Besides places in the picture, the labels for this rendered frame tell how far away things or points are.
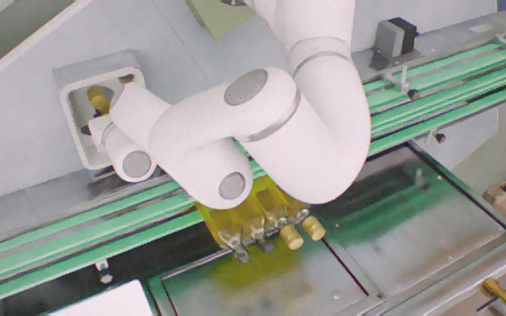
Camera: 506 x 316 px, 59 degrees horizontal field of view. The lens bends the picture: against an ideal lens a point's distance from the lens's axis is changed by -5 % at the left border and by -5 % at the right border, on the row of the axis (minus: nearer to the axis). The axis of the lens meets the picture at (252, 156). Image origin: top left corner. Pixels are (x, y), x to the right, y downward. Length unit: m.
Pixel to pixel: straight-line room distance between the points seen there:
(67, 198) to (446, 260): 0.94
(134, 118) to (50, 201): 0.49
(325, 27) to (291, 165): 0.20
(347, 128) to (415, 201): 0.87
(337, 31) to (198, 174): 0.25
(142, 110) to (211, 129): 0.24
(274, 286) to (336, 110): 0.65
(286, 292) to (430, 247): 0.41
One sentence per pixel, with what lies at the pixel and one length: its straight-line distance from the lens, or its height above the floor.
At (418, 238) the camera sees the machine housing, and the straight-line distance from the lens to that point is 1.29.
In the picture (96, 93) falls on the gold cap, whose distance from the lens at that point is 1.03.
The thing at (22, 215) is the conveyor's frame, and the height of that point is 0.84.
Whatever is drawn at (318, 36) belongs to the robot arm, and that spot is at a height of 1.24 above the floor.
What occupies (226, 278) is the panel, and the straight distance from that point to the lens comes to 1.12.
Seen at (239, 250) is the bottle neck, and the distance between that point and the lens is 0.99.
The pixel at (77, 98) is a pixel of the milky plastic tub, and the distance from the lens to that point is 1.06.
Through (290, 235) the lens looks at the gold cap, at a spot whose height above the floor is 1.15.
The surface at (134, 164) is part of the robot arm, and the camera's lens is 0.79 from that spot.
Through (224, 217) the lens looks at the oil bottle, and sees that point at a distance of 1.04.
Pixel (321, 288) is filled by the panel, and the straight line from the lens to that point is 1.11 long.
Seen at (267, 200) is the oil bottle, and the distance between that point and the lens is 1.06.
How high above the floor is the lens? 1.69
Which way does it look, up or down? 43 degrees down
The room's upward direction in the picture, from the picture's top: 141 degrees clockwise
